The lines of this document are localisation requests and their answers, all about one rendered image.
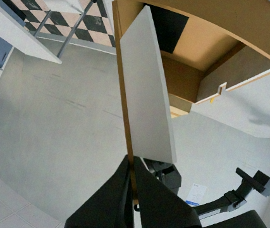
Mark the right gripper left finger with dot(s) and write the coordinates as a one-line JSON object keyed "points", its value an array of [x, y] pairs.
{"points": [[106, 208]]}

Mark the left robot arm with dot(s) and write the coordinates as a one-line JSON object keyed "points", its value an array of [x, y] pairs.
{"points": [[229, 202]]}

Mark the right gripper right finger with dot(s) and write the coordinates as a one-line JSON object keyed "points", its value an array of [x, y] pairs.
{"points": [[159, 206]]}

